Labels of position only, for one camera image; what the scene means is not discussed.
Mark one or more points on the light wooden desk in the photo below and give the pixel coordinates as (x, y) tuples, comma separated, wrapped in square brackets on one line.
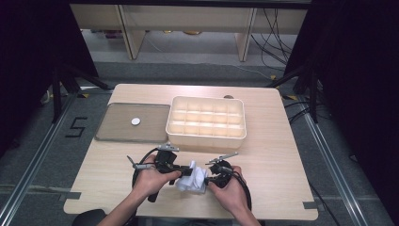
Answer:
[(188, 17)]

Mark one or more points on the person's left hand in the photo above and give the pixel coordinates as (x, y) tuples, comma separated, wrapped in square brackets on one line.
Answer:
[(150, 180)]

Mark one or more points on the white sock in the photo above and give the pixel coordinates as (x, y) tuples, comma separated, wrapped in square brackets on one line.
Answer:
[(193, 180)]

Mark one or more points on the black chair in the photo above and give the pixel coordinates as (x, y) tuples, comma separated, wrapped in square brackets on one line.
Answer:
[(89, 218)]

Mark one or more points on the clear grey box lid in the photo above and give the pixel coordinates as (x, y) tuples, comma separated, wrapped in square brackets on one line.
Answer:
[(119, 125)]

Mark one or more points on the dark curtain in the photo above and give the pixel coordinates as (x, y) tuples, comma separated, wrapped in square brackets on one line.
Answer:
[(28, 62), (360, 78)]

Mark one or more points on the black metal stand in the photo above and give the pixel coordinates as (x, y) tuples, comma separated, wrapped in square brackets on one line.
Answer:
[(313, 94), (57, 94)]

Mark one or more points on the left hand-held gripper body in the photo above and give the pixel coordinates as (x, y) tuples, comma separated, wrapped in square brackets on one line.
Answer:
[(164, 158)]

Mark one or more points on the brown round table cap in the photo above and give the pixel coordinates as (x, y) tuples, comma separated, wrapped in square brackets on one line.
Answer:
[(228, 96)]

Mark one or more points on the aluminium floor rail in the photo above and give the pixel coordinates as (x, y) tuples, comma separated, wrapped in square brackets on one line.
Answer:
[(34, 160), (332, 166)]

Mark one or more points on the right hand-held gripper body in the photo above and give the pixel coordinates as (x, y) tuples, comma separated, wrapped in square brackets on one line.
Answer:
[(223, 175)]

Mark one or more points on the cream divided storage box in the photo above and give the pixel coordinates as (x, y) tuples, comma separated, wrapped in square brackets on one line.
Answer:
[(205, 121)]

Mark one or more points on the grey tape strip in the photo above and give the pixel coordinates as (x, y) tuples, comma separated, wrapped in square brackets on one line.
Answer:
[(310, 205), (70, 196)]

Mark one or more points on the person's right hand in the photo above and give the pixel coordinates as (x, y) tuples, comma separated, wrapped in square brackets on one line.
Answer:
[(230, 194)]

